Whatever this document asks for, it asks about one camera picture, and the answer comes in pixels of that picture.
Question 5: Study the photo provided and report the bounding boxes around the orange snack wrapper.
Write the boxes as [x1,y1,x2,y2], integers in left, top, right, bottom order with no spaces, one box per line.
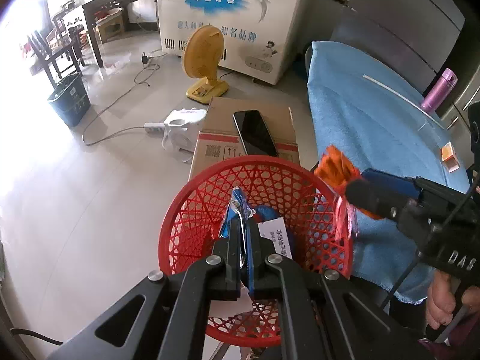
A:
[314,145,383,242]

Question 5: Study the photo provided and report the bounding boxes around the white Plendil medicine box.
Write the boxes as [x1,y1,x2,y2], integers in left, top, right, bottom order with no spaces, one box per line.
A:
[258,217,292,258]

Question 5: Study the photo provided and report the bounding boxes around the orange white medicine box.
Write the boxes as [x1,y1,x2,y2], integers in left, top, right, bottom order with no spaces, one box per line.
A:
[440,141,461,173]

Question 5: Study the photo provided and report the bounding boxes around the clear plastic tray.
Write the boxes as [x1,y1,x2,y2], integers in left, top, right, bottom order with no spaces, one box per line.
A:
[417,119,446,152]

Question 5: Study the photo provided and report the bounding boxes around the blue plastic bag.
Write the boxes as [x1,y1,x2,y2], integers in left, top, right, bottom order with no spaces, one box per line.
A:
[253,205,280,224]

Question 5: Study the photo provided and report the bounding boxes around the red mesh trash basket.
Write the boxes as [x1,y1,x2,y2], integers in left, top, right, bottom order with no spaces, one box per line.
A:
[157,154,354,349]

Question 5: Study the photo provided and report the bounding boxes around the person's right hand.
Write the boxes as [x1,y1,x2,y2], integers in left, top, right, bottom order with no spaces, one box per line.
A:
[425,271,480,330]

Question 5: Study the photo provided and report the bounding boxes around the blue tablecloth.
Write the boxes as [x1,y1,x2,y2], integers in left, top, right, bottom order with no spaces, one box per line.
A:
[307,41,470,305]

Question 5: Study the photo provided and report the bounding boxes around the silver refrigerator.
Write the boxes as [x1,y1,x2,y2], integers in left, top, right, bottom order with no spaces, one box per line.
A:
[434,59,480,132]

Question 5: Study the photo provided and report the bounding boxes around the white thin rod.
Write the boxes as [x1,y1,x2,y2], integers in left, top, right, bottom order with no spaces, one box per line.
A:
[363,74,445,130]

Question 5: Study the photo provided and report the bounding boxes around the purple thermos bottle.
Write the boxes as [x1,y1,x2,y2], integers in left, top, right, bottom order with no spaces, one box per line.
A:
[421,68,458,114]

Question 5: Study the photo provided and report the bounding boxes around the black smartphone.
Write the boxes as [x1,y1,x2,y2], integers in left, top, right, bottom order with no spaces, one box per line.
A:
[233,110,278,157]

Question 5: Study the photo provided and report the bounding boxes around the cardboard box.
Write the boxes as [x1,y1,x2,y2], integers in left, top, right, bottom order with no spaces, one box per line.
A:
[189,97,299,179]

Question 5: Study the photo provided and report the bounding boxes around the white power strip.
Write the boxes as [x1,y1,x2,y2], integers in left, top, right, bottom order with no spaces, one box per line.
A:
[143,108,207,164]

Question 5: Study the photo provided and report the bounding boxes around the grey cabinet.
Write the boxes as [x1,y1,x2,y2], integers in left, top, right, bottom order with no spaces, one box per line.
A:
[331,0,465,93]

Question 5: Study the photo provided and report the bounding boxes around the white chest freezer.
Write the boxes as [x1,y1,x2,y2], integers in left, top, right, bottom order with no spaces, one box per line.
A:
[157,0,312,85]

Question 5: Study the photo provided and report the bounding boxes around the yellow desk fan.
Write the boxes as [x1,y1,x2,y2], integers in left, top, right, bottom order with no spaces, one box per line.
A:
[182,24,230,105]

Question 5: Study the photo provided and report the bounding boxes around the dark blue plastic crate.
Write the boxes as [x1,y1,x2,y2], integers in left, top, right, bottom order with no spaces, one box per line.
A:
[47,72,90,128]

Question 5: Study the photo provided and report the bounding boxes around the wooden chair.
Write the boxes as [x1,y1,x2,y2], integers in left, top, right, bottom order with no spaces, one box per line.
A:
[28,13,86,87]

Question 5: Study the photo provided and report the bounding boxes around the dark wooden table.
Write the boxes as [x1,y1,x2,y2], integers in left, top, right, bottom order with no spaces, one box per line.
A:
[82,0,138,68]

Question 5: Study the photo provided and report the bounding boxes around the black cable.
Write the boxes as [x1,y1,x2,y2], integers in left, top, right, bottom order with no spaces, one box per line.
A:
[81,53,166,147]

